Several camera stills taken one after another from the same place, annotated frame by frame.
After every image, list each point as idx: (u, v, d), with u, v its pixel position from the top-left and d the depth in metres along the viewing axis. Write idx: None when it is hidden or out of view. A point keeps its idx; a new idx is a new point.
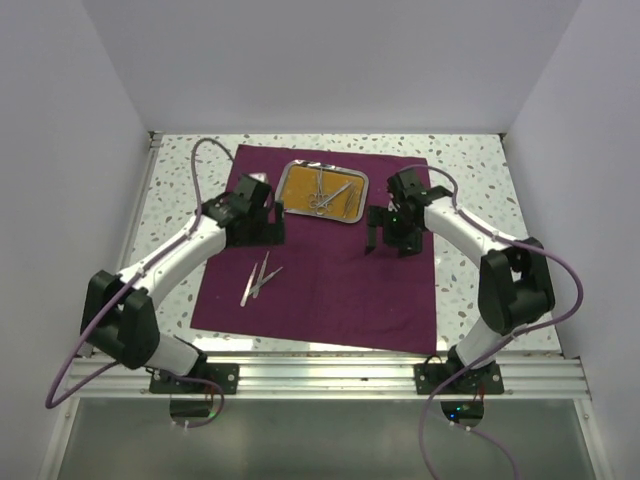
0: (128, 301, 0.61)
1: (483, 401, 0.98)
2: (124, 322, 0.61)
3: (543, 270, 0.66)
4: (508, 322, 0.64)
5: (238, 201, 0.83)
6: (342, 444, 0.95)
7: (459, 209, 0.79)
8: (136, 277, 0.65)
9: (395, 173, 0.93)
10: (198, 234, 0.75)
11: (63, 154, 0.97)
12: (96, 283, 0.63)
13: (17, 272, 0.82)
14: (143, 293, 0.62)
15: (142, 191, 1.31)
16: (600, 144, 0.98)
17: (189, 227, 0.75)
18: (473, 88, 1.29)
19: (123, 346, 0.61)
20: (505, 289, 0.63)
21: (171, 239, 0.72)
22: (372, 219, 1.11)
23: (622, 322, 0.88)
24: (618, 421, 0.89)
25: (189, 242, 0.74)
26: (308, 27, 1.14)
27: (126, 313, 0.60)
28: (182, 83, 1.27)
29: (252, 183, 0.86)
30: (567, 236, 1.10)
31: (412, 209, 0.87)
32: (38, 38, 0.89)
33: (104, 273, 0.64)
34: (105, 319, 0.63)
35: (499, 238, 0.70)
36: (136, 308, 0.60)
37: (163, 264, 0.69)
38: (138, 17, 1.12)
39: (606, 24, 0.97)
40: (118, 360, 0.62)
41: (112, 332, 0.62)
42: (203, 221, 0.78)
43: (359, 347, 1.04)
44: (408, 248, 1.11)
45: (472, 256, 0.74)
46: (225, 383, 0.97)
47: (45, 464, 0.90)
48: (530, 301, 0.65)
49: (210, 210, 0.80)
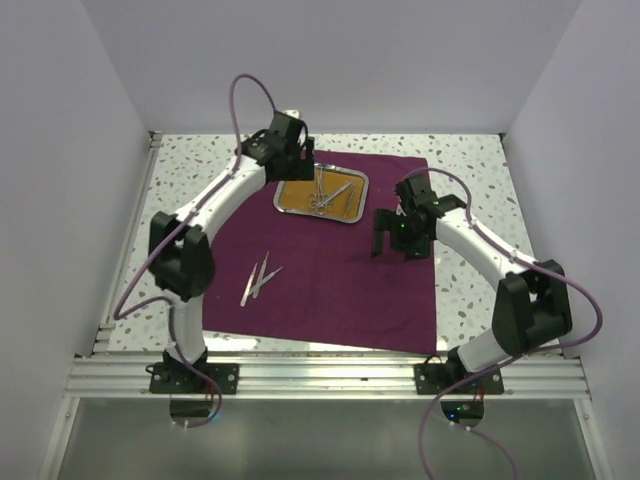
0: (187, 236, 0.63)
1: (483, 401, 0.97)
2: (185, 255, 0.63)
3: (562, 293, 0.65)
4: (525, 347, 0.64)
5: (273, 138, 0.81)
6: (342, 444, 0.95)
7: (474, 224, 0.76)
8: (190, 215, 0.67)
9: (405, 178, 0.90)
10: (241, 172, 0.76)
11: (63, 154, 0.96)
12: (156, 222, 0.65)
13: (16, 273, 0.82)
14: (199, 228, 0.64)
15: (142, 191, 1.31)
16: (601, 143, 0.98)
17: (232, 166, 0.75)
18: (473, 88, 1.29)
19: (186, 277, 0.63)
20: (523, 314, 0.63)
21: (216, 179, 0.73)
22: (380, 224, 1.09)
23: (622, 323, 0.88)
24: (619, 421, 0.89)
25: (234, 181, 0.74)
26: (308, 27, 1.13)
27: (185, 247, 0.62)
28: (182, 82, 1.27)
29: (286, 119, 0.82)
30: (568, 236, 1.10)
31: (423, 218, 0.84)
32: (37, 38, 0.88)
33: (161, 213, 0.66)
34: (167, 254, 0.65)
35: (517, 259, 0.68)
36: (196, 241, 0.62)
37: (213, 201, 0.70)
38: (138, 17, 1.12)
39: (607, 25, 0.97)
40: (182, 291, 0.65)
41: (174, 266, 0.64)
42: (245, 159, 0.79)
43: (359, 347, 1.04)
44: (416, 254, 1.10)
45: (486, 274, 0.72)
46: (225, 383, 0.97)
47: (45, 464, 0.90)
48: (545, 326, 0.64)
49: (248, 150, 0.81)
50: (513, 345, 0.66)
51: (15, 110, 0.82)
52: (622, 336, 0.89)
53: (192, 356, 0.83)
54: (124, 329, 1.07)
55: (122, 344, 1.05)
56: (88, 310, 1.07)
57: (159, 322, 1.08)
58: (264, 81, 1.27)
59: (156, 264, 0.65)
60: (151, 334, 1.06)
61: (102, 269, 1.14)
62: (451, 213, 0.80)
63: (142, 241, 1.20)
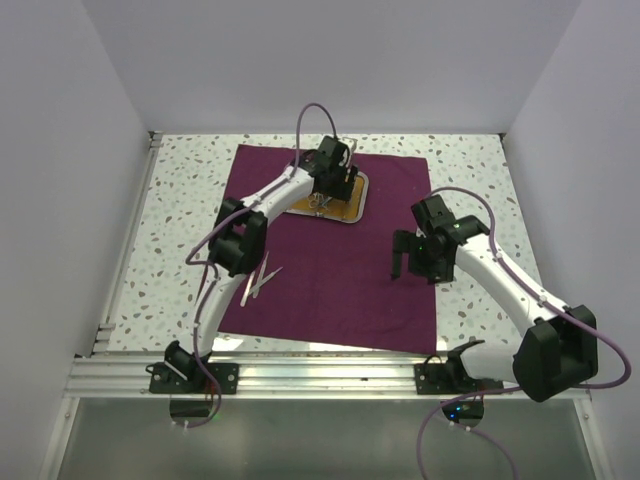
0: (252, 220, 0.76)
1: (483, 401, 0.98)
2: (247, 235, 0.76)
3: (590, 341, 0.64)
4: (548, 393, 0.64)
5: (321, 158, 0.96)
6: (342, 444, 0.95)
7: (499, 256, 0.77)
8: (255, 203, 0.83)
9: (420, 201, 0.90)
10: (296, 181, 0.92)
11: (63, 153, 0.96)
12: (226, 207, 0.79)
13: (17, 274, 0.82)
14: (262, 214, 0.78)
15: (142, 191, 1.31)
16: (600, 144, 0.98)
17: (288, 174, 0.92)
18: (473, 88, 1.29)
19: (241, 254, 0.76)
20: (550, 363, 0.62)
21: (275, 181, 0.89)
22: (398, 245, 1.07)
23: (621, 323, 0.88)
24: (620, 421, 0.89)
25: (289, 185, 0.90)
26: (308, 26, 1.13)
27: (249, 229, 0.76)
28: (182, 83, 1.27)
29: (332, 142, 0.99)
30: (568, 236, 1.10)
31: (442, 241, 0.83)
32: (37, 37, 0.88)
33: (231, 200, 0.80)
34: (225, 233, 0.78)
35: (546, 303, 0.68)
36: (259, 224, 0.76)
37: (272, 197, 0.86)
38: (137, 18, 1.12)
39: (606, 25, 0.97)
40: (233, 268, 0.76)
41: (232, 245, 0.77)
42: (298, 171, 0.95)
43: (359, 347, 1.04)
44: (437, 277, 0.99)
45: (511, 312, 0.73)
46: (225, 382, 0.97)
47: (45, 464, 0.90)
48: (571, 372, 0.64)
49: (301, 165, 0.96)
50: (536, 390, 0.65)
51: (13, 111, 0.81)
52: (621, 336, 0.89)
53: (202, 347, 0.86)
54: (124, 329, 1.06)
55: (122, 344, 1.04)
56: (88, 310, 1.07)
57: (159, 322, 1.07)
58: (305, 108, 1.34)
59: (217, 240, 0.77)
60: (151, 334, 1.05)
61: (102, 269, 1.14)
62: (474, 241, 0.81)
63: (142, 242, 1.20)
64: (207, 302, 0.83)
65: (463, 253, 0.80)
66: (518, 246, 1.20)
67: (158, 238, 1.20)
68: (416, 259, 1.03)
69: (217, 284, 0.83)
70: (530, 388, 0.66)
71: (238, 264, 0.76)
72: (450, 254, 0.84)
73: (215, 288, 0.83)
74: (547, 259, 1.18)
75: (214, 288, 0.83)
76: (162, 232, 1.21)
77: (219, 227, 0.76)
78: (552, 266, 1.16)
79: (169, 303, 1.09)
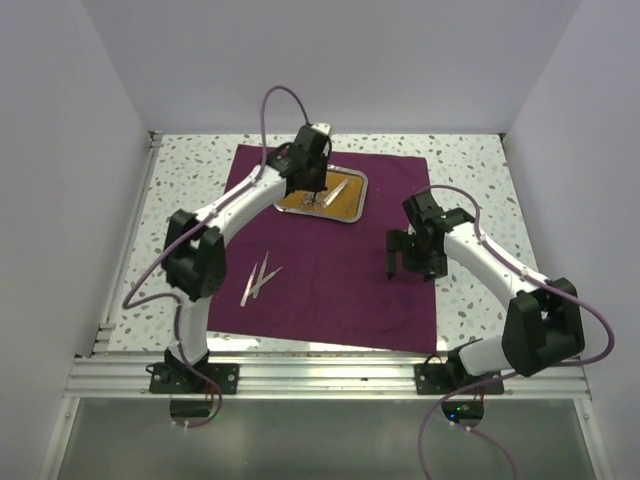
0: (203, 237, 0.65)
1: (483, 401, 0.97)
2: (198, 254, 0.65)
3: (574, 313, 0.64)
4: (535, 368, 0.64)
5: (297, 153, 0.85)
6: (342, 444, 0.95)
7: (483, 239, 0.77)
8: (209, 217, 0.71)
9: (411, 195, 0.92)
10: (263, 183, 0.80)
11: (63, 153, 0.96)
12: (175, 221, 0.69)
13: (17, 273, 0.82)
14: (217, 230, 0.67)
15: (142, 191, 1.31)
16: (600, 143, 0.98)
17: (254, 176, 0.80)
18: (473, 88, 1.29)
19: (197, 276, 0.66)
20: (534, 333, 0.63)
21: (238, 187, 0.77)
22: (392, 244, 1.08)
23: (621, 323, 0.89)
24: (621, 422, 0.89)
25: (253, 190, 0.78)
26: (309, 27, 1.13)
27: (200, 247, 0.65)
28: (182, 82, 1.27)
29: (310, 133, 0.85)
30: (568, 236, 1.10)
31: (429, 232, 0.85)
32: (38, 38, 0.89)
33: (182, 212, 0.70)
34: (180, 252, 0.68)
35: (528, 277, 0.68)
36: (211, 243, 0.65)
37: (232, 207, 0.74)
38: (138, 19, 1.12)
39: (606, 25, 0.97)
40: (191, 291, 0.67)
41: (186, 265, 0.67)
42: (267, 171, 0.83)
43: (359, 347, 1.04)
44: (431, 273, 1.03)
45: (497, 292, 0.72)
46: (225, 382, 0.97)
47: (45, 464, 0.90)
48: (557, 346, 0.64)
49: (272, 162, 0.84)
50: (524, 366, 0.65)
51: (14, 111, 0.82)
52: (621, 336, 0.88)
53: (191, 356, 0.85)
54: (124, 329, 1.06)
55: (122, 344, 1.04)
56: (88, 310, 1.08)
57: (159, 322, 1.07)
58: (311, 111, 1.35)
59: (169, 260, 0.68)
60: (151, 334, 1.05)
61: (101, 270, 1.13)
62: (459, 227, 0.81)
63: (142, 242, 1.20)
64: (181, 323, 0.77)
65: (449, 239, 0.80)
66: (518, 246, 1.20)
67: (158, 238, 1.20)
68: (410, 255, 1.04)
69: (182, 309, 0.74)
70: (518, 363, 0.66)
71: (194, 286, 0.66)
72: (439, 244, 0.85)
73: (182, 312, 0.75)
74: (547, 259, 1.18)
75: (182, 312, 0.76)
76: (162, 232, 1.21)
77: (170, 248, 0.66)
78: (551, 265, 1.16)
79: (169, 303, 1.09)
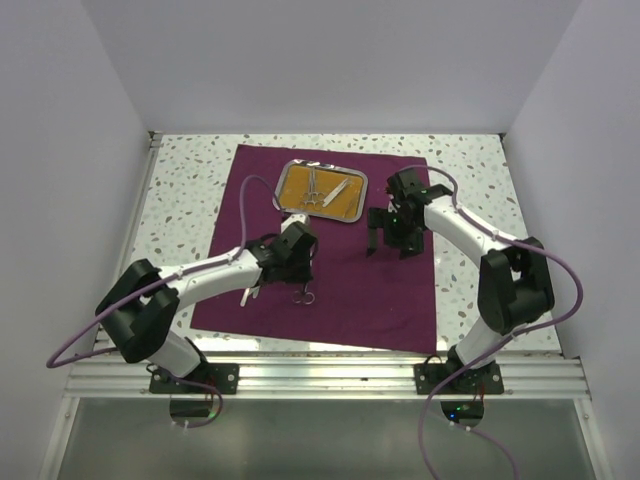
0: (155, 297, 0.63)
1: (483, 401, 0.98)
2: (143, 314, 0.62)
3: (543, 271, 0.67)
4: (508, 322, 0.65)
5: (279, 247, 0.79)
6: (341, 444, 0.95)
7: (459, 208, 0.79)
8: (170, 278, 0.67)
9: (395, 173, 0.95)
10: (238, 264, 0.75)
11: (63, 153, 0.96)
12: (134, 270, 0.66)
13: (17, 273, 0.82)
14: (173, 293, 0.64)
15: (142, 191, 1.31)
16: (600, 144, 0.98)
17: (232, 254, 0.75)
18: (473, 87, 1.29)
19: (132, 336, 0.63)
20: (506, 289, 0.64)
21: (211, 260, 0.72)
22: (373, 222, 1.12)
23: (621, 324, 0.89)
24: (620, 422, 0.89)
25: (225, 268, 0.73)
26: (308, 27, 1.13)
27: (148, 307, 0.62)
28: (182, 82, 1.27)
29: (298, 233, 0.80)
30: (567, 236, 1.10)
31: (412, 207, 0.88)
32: (38, 39, 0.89)
33: (145, 262, 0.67)
34: (126, 305, 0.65)
35: (499, 237, 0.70)
36: (158, 309, 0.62)
37: (199, 274, 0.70)
38: (138, 19, 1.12)
39: (606, 25, 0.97)
40: (122, 350, 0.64)
41: (125, 321, 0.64)
42: (245, 254, 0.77)
43: (359, 347, 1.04)
44: (410, 248, 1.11)
45: (473, 257, 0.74)
46: (225, 383, 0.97)
47: (45, 465, 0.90)
48: (528, 302, 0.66)
49: (252, 249, 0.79)
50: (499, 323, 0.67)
51: (15, 112, 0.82)
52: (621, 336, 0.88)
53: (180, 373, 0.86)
54: None
55: None
56: (88, 311, 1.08)
57: None
58: (311, 111, 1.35)
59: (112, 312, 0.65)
60: None
61: (101, 270, 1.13)
62: (438, 201, 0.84)
63: (142, 242, 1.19)
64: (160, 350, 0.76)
65: (429, 211, 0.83)
66: None
67: (158, 238, 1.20)
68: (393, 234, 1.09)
69: None
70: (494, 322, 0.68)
71: (125, 345, 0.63)
72: (420, 219, 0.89)
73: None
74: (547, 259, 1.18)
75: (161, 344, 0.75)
76: (162, 232, 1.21)
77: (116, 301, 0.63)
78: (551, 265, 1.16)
79: None
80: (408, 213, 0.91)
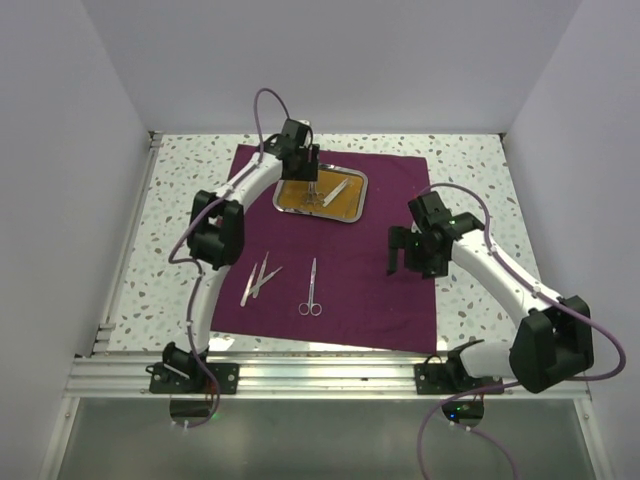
0: (227, 209, 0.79)
1: (483, 401, 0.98)
2: (224, 225, 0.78)
3: (585, 332, 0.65)
4: (544, 384, 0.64)
5: (285, 140, 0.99)
6: (341, 443, 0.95)
7: (493, 250, 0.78)
8: (227, 193, 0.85)
9: (418, 197, 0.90)
10: (264, 165, 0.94)
11: (62, 153, 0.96)
12: (199, 201, 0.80)
13: (17, 274, 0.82)
14: (237, 204, 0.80)
15: (142, 191, 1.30)
16: (600, 144, 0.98)
17: (256, 160, 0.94)
18: (473, 87, 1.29)
19: (222, 246, 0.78)
20: (546, 353, 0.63)
21: (245, 169, 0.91)
22: (394, 242, 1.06)
23: (621, 324, 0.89)
24: (620, 422, 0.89)
25: (258, 171, 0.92)
26: (308, 26, 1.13)
27: (225, 217, 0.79)
28: (182, 82, 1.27)
29: (295, 124, 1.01)
30: (567, 236, 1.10)
31: (438, 238, 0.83)
32: (39, 38, 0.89)
33: (203, 193, 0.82)
34: (203, 227, 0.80)
35: (540, 294, 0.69)
36: (235, 213, 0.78)
37: (244, 186, 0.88)
38: (137, 18, 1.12)
39: (606, 25, 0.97)
40: (216, 259, 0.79)
41: (210, 238, 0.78)
42: (265, 156, 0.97)
43: (359, 347, 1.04)
44: (432, 272, 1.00)
45: (507, 307, 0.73)
46: (225, 383, 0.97)
47: (45, 465, 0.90)
48: (567, 364, 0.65)
49: (267, 149, 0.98)
50: (532, 383, 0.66)
51: (14, 111, 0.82)
52: (621, 336, 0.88)
53: (198, 345, 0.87)
54: (124, 329, 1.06)
55: (122, 344, 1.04)
56: (88, 311, 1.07)
57: (159, 322, 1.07)
58: (310, 112, 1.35)
59: (195, 236, 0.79)
60: (151, 334, 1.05)
61: (101, 271, 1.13)
62: (469, 236, 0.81)
63: (142, 242, 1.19)
64: (196, 298, 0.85)
65: (459, 248, 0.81)
66: (518, 246, 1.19)
67: (158, 238, 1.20)
68: (412, 254, 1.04)
69: (203, 280, 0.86)
70: (527, 380, 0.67)
71: (220, 256, 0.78)
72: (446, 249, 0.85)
73: (202, 284, 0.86)
74: (547, 259, 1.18)
75: (200, 283, 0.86)
76: (162, 232, 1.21)
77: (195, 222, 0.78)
78: (550, 266, 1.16)
79: (169, 303, 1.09)
80: (432, 244, 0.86)
